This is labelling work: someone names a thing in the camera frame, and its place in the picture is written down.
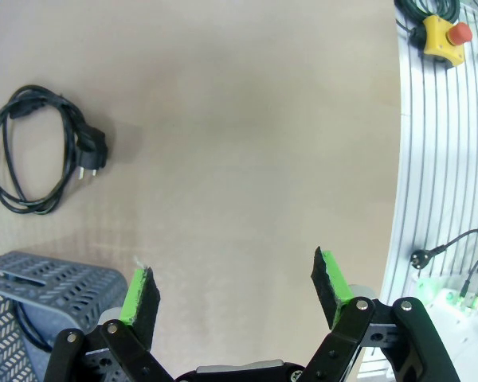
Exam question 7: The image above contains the black emergency stop cable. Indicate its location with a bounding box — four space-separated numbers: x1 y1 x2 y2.
393 0 463 45

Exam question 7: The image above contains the yellow emergency stop red button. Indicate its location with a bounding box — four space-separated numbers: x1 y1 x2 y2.
421 15 474 69

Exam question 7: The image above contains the black power cable with plug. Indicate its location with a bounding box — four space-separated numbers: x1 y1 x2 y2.
0 84 109 216

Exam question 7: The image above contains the black plug with thin cable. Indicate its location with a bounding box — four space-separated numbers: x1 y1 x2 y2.
410 228 478 272

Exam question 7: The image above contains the blue-grey perforated plastic basket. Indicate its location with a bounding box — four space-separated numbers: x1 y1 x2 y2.
0 250 129 382

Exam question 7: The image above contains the slotted aluminium base plate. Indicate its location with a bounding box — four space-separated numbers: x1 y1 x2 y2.
380 0 478 295

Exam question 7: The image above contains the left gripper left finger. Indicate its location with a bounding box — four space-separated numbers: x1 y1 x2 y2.
43 265 176 382

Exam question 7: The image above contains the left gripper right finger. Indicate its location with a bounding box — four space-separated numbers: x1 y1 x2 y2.
300 246 461 382

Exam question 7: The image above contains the black base connector cable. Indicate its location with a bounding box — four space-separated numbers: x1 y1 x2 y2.
460 246 478 303

